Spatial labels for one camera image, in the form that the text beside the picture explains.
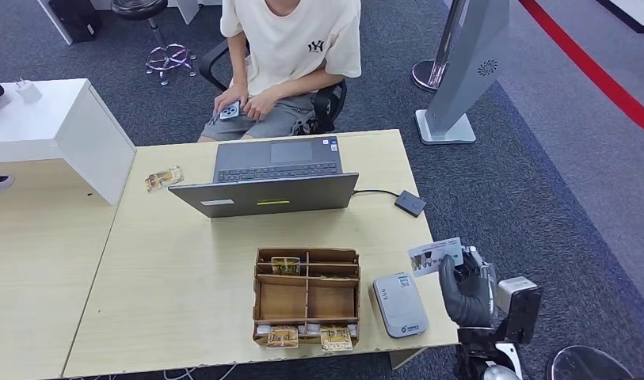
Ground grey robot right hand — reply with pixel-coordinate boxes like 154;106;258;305
437;246;498;329

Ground person's left hand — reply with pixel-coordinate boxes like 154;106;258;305
242;88;280;123

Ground person's right hand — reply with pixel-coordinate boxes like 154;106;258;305
214;83;250;115

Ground white ID card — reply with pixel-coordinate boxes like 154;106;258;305
406;237;465;279

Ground person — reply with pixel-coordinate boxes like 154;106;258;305
197;0;363;143

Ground grey white card reader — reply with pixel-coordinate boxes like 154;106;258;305
372;271;429;339

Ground wooden card organizer box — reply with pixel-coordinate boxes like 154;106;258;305
252;246;361;350

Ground black office chair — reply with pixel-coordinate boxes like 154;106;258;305
198;37;349;136

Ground white desk leg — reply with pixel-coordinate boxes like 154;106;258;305
388;347;430;371

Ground grey open laptop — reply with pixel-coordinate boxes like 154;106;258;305
168;136;360;219

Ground white desk panel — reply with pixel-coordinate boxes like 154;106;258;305
36;0;75;47
173;0;201;26

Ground black square usb hub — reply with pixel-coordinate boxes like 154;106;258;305
394;190;428;219

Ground black stool chrome base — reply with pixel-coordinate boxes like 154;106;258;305
110;0;198;87

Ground round dark glossy stool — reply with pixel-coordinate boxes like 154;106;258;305
546;344;634;380

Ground black bag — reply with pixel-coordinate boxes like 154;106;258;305
48;0;103;44

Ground white desk cabinet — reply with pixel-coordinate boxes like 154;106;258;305
0;78;137;207

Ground white charger plug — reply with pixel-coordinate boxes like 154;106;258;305
15;78;44;104

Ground grey kiosk stand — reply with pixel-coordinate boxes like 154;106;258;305
414;0;510;146

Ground white counter black base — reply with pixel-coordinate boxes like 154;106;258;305
594;0;644;35

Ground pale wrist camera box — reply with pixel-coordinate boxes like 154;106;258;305
495;276;539;316

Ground black hub cable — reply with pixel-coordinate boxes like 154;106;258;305
351;188;402;199

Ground chrome stanchion post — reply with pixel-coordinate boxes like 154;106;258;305
411;0;467;94

